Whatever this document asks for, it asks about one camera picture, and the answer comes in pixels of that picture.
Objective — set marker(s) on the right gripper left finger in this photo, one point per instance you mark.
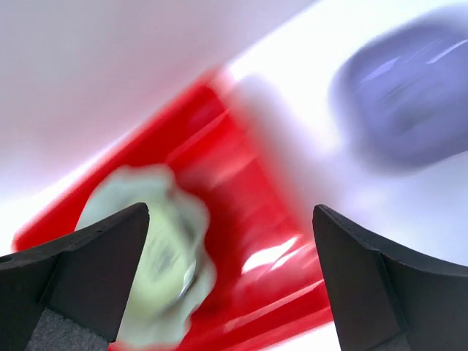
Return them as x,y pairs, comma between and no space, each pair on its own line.
71,293

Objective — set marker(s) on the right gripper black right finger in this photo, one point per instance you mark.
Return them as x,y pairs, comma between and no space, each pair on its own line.
385,296

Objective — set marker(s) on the large green scalloped bowl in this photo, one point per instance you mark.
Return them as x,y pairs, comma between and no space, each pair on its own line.
175,273

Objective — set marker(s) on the purple square panda plate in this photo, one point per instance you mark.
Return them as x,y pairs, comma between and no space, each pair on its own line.
400,100

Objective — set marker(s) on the red plastic bin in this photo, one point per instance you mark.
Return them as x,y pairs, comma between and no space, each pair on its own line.
268,286

